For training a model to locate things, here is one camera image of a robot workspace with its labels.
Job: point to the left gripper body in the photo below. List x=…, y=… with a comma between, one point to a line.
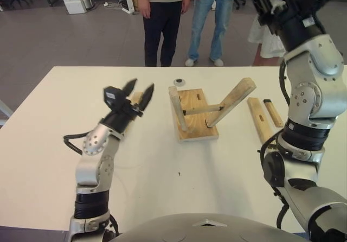
x=122, y=118

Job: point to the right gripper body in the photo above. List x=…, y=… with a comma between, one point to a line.
x=301, y=25

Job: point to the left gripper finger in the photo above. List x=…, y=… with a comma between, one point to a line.
x=147, y=95
x=130, y=86

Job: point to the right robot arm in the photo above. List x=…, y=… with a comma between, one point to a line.
x=306, y=109

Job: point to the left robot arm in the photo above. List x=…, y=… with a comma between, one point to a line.
x=92, y=168

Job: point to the wooden leg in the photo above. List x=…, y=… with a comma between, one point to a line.
x=259, y=120
x=233, y=98
x=177, y=109

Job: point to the wooden cross bar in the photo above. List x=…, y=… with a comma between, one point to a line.
x=203, y=109
x=273, y=113

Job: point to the wooden seat board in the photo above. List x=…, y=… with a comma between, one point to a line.
x=196, y=128

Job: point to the person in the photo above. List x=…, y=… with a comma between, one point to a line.
x=162, y=22
x=211, y=16

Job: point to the white floor appliance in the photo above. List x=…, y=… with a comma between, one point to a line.
x=127, y=2
x=73, y=4

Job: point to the robot body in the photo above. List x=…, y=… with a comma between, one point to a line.
x=206, y=231

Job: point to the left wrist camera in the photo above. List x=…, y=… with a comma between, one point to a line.
x=114, y=98

